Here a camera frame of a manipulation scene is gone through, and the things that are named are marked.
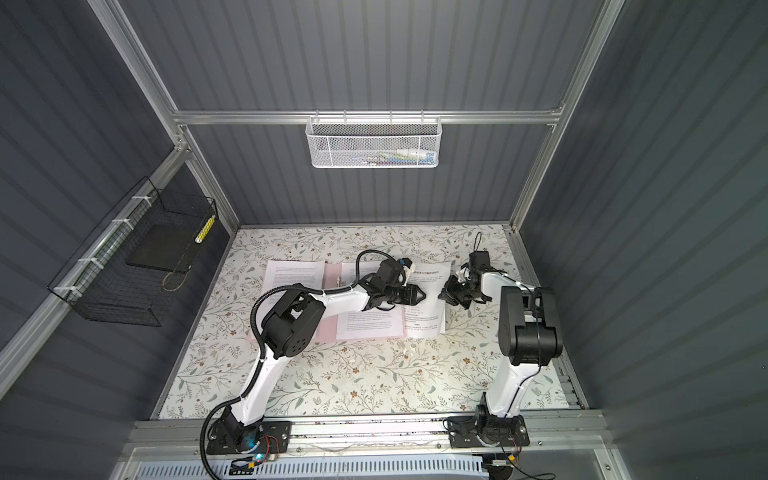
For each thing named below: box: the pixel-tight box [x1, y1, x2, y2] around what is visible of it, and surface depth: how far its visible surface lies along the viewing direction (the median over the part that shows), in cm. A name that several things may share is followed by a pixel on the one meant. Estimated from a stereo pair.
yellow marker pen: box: [194, 214, 216, 244], surface depth 82 cm
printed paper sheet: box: [261, 259, 324, 297], surface depth 107 cm
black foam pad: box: [126, 223, 201, 273], surface depth 80 cm
